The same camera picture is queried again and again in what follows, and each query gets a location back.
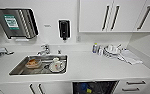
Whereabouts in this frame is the white two-door base cabinet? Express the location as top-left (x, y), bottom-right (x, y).
top-left (0, 82), bottom-right (74, 94)

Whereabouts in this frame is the white mug with plate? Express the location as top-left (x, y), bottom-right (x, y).
top-left (48, 57), bottom-right (67, 74)

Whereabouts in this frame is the black soap dispenser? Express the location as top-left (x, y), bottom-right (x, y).
top-left (58, 19), bottom-right (71, 42)

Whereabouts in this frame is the white countertop tray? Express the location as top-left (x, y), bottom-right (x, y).
top-left (117, 48), bottom-right (144, 66)

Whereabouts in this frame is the brown bowl in sink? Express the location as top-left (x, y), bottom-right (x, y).
top-left (25, 58), bottom-right (43, 70)

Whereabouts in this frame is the small clear bottle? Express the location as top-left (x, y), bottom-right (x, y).
top-left (92, 42), bottom-right (99, 54)

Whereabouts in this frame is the white narrow drawer stack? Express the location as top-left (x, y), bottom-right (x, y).
top-left (114, 78), bottom-right (150, 94)

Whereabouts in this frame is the white kitchen counter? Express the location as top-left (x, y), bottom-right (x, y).
top-left (0, 44), bottom-right (150, 85)

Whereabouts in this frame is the steel kitchen sink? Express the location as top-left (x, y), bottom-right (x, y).
top-left (8, 54), bottom-right (69, 76)

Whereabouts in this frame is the steel paper towel dispenser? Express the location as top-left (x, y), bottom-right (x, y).
top-left (0, 7), bottom-right (40, 41)

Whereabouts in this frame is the white three-door wall cabinet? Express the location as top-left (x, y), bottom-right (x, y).
top-left (78, 0), bottom-right (150, 34)

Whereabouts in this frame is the small white wall label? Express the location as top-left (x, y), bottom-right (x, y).
top-left (44, 23), bottom-right (53, 29)

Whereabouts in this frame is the steel faucet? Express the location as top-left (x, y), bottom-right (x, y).
top-left (37, 43), bottom-right (51, 56)

